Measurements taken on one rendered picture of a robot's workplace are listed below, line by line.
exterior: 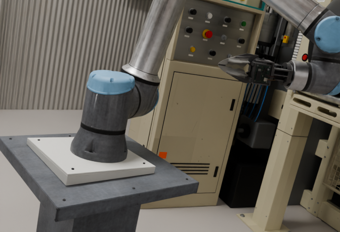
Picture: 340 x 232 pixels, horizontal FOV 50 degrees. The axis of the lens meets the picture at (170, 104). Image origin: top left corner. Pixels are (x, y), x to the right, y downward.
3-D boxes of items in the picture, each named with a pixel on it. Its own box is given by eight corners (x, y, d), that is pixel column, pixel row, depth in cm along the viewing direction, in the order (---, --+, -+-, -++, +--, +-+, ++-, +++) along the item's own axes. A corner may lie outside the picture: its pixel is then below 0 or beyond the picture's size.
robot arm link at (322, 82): (336, 64, 117) (330, 94, 118) (299, 59, 116) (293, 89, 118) (352, 65, 108) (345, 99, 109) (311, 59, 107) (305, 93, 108)
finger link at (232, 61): (222, 55, 107) (253, 60, 107) (219, 53, 113) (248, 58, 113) (220, 66, 108) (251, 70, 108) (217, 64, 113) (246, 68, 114)
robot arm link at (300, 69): (299, 60, 116) (293, 89, 118) (284, 58, 115) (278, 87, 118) (310, 64, 107) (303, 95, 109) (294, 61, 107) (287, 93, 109)
